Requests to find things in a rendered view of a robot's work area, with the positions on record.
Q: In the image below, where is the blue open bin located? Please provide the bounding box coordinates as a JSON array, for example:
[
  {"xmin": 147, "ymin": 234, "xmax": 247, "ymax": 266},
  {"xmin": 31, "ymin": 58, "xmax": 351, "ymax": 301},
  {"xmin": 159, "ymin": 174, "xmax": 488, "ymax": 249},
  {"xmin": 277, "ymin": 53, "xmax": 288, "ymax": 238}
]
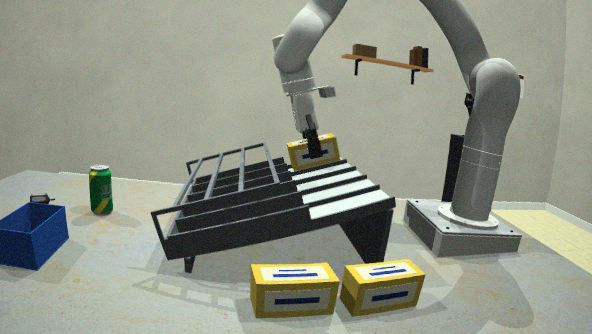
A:
[{"xmin": 0, "ymin": 202, "xmax": 69, "ymax": 271}]

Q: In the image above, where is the yellow butter carton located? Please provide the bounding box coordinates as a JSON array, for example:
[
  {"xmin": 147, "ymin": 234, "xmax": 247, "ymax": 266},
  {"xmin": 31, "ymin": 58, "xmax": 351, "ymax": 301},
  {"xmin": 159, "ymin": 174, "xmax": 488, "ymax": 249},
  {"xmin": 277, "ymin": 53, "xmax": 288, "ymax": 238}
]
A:
[
  {"xmin": 287, "ymin": 133, "xmax": 340, "ymax": 171},
  {"xmin": 250, "ymin": 263, "xmax": 340, "ymax": 318},
  {"xmin": 339, "ymin": 259, "xmax": 426, "ymax": 317}
]

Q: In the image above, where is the green drink can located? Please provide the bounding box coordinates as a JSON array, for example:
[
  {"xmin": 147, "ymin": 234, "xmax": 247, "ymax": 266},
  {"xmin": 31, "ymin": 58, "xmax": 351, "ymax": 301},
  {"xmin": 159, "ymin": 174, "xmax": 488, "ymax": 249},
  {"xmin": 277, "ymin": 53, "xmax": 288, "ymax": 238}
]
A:
[{"xmin": 89, "ymin": 165, "xmax": 113, "ymax": 216}]

